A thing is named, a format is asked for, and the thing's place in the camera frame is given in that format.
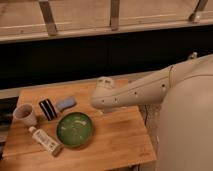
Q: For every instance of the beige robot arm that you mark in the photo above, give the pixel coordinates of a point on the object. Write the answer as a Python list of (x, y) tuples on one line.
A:
[(185, 93)]

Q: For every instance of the green round bowl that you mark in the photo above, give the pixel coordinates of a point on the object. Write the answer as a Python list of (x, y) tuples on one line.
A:
[(75, 129)]

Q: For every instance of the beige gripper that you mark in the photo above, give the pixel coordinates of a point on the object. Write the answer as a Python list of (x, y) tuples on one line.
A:
[(105, 82)]

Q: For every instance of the small grey paper cup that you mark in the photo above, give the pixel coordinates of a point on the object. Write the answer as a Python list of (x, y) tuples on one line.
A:
[(25, 114)]

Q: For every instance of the blue sponge block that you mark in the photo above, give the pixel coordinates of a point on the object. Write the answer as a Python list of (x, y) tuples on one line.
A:
[(65, 103)]

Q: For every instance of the white tube with cap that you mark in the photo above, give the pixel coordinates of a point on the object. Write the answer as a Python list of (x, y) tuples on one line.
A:
[(49, 144)]

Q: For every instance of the wooden table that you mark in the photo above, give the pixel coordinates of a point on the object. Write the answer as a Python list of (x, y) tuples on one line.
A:
[(106, 142)]

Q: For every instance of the black white striped eraser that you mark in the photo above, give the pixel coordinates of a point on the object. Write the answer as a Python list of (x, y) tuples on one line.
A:
[(48, 109)]

